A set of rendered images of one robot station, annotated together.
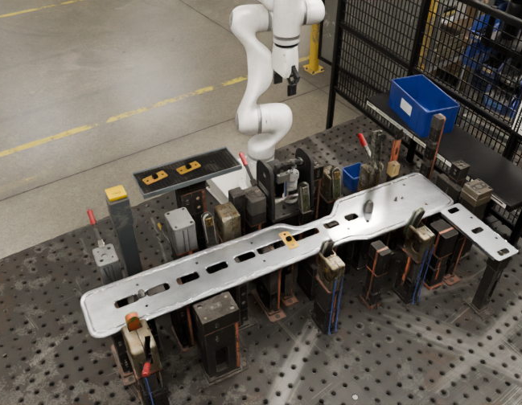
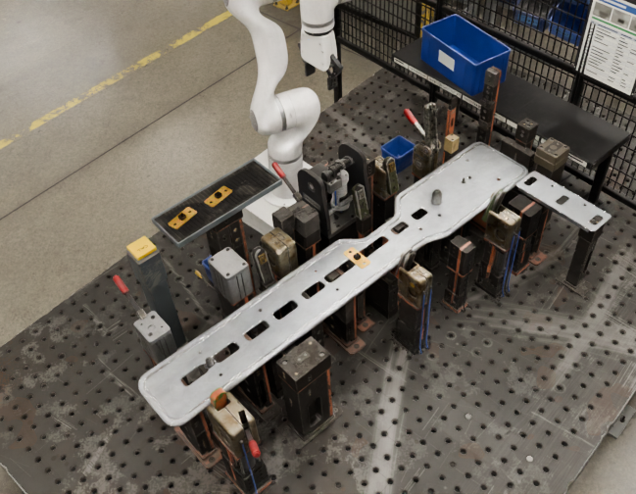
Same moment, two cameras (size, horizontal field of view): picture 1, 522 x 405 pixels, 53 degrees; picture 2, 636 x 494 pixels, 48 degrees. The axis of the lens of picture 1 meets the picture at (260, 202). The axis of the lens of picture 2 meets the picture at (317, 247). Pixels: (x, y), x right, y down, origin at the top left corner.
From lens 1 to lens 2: 0.38 m
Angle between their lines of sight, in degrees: 10
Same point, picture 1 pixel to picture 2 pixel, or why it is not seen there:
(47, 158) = not seen: outside the picture
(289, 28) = (322, 13)
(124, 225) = (157, 283)
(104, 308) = (171, 390)
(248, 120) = (269, 119)
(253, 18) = not seen: outside the picture
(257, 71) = (270, 56)
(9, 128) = not seen: outside the picture
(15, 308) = (37, 412)
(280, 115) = (306, 104)
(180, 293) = (254, 351)
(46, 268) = (55, 353)
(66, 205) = (16, 256)
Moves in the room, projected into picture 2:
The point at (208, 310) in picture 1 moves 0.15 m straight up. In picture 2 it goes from (296, 364) to (292, 329)
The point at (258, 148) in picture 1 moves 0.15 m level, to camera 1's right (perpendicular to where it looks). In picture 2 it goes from (284, 148) to (327, 139)
